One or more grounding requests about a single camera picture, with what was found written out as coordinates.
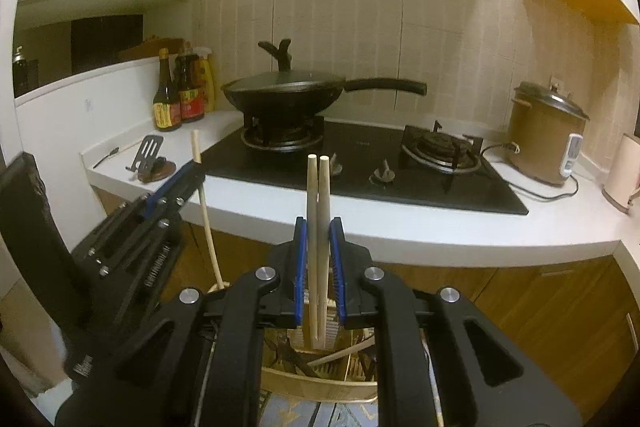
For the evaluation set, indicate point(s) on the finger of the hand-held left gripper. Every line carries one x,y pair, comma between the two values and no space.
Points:
150,252
175,187

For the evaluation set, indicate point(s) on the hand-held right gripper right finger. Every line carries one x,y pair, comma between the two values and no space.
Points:
336,277

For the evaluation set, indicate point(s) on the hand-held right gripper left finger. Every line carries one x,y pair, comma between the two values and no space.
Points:
301,277

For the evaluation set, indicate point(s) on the beige slotted utensil basket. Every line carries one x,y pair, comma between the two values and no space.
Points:
320,391

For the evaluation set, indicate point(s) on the brown wooden coaster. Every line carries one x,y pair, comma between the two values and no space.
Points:
159,171

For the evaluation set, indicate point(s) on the grey phone stand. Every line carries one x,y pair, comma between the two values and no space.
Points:
149,149

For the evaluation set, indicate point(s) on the dark sauce bottle yellow label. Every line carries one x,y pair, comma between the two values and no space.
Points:
166,104

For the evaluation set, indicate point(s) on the dark sauce bottle red label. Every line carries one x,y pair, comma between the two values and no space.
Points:
191,94

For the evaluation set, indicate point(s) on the stove control knob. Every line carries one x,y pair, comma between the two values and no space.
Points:
384,174
336,165

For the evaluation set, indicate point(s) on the black burner grate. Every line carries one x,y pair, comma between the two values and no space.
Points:
442,149
280,137

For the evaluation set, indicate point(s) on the blue patterned round mat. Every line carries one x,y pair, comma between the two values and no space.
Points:
325,414

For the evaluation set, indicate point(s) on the wooden cutting board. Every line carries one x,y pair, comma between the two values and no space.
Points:
150,48

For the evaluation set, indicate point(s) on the black glass gas stove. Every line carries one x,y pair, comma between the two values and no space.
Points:
450,193

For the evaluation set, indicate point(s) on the black wok lid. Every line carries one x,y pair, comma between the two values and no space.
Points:
285,79

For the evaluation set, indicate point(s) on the dark container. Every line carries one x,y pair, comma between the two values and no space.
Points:
22,72

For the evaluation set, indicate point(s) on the wooden base cabinets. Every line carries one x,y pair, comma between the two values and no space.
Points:
525,302

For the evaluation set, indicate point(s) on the brown rice cooker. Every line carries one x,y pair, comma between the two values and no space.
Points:
537,142

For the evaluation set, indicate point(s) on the pale pink kettle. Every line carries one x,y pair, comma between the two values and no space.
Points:
622,172

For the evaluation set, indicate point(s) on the white wall outlet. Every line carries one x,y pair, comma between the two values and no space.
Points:
556,83

